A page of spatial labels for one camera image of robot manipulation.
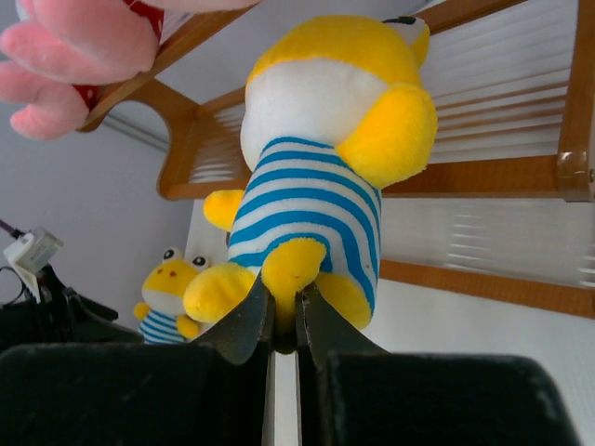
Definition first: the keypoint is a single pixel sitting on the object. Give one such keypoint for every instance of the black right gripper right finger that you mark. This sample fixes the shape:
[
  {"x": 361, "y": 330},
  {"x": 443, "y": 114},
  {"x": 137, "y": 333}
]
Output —
[{"x": 353, "y": 392}]

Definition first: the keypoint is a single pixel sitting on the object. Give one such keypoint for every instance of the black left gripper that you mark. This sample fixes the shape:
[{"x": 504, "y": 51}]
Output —
[{"x": 59, "y": 315}]

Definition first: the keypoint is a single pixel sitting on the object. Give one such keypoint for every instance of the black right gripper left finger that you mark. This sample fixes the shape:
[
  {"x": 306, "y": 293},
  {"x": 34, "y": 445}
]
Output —
[{"x": 216, "y": 390}]

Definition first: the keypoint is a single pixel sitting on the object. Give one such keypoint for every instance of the yellow blue-striped toy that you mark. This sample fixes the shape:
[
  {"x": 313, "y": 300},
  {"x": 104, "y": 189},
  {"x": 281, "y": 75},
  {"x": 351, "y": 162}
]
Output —
[
  {"x": 161, "y": 315},
  {"x": 335, "y": 112}
]

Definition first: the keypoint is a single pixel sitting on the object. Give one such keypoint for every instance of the brown wooden shelf rack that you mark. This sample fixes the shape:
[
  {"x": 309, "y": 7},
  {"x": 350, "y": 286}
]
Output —
[{"x": 525, "y": 177}]

